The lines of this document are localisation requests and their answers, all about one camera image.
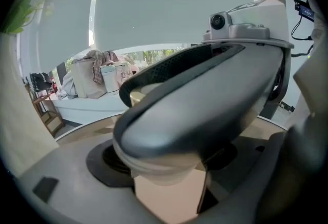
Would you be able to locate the round wooden tray table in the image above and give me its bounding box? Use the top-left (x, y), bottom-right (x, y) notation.
top-left (53, 112), bottom-right (290, 224)

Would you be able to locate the plaid cloth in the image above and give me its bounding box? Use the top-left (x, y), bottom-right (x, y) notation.
top-left (83, 50), bottom-right (120, 85)

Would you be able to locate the black device with cables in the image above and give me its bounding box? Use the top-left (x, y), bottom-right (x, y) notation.
top-left (286, 0), bottom-right (316, 58)

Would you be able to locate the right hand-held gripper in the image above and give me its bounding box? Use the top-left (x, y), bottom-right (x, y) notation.
top-left (202, 0), bottom-right (295, 121)

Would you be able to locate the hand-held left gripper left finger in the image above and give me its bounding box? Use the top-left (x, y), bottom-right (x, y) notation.
top-left (19, 137), bottom-right (167, 224)

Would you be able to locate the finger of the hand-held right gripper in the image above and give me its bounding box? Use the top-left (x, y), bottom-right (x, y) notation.
top-left (114, 45), bottom-right (285, 167)
top-left (119, 43), bottom-right (246, 109)

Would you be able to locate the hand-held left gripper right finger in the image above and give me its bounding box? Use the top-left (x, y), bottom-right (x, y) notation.
top-left (197, 115), bottom-right (327, 224)

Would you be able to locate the white vase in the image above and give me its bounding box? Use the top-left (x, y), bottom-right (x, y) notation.
top-left (0, 32), bottom-right (60, 177)

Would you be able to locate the wooden chair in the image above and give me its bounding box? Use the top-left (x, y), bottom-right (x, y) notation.
top-left (24, 82), bottom-right (66, 138)

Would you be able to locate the white window ledge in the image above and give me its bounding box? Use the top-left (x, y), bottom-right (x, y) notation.
top-left (52, 94), bottom-right (134, 126)

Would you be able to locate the white crumpled cloth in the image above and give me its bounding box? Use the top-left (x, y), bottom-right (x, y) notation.
top-left (56, 71), bottom-right (78, 100)

